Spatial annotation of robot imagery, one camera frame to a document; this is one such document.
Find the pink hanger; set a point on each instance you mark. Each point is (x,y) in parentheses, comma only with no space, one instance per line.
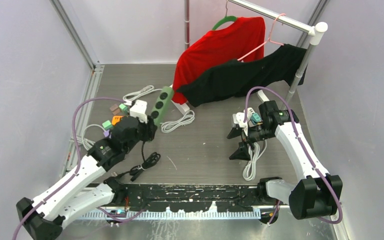
(269,39)

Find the red shirt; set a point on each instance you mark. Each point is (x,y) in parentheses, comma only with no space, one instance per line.
(219,46)

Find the metal clothes rack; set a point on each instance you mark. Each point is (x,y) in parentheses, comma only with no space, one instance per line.
(315,33)

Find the teal green plug adapter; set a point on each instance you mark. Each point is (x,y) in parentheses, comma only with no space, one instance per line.
(107,125)

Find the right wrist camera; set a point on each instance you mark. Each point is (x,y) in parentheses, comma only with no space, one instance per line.
(239,122)

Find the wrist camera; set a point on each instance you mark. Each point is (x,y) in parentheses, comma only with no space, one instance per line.
(138,110)
(239,122)

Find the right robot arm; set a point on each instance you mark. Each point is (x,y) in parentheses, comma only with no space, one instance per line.
(317,192)

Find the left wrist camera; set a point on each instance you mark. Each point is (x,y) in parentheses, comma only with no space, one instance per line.
(138,110)

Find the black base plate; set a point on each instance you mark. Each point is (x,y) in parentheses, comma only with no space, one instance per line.
(190,198)

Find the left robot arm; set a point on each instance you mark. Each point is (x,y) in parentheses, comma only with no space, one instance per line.
(45,216)

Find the green hanger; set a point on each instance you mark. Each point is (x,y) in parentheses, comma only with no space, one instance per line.
(226,19)

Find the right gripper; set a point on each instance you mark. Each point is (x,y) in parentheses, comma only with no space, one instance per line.
(242,153)

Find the orange power strip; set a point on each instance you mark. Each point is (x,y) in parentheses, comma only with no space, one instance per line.
(115,119)

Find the purple power strip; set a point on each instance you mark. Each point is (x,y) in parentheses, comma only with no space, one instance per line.
(106,133)

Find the black shirt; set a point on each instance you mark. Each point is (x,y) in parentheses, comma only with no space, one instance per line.
(235,79)

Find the green power strip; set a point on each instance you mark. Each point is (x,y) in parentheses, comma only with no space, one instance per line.
(160,107)

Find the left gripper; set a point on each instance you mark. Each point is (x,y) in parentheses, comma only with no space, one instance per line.
(148,129)

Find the white power strip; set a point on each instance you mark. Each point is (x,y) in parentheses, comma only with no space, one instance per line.
(253,116)

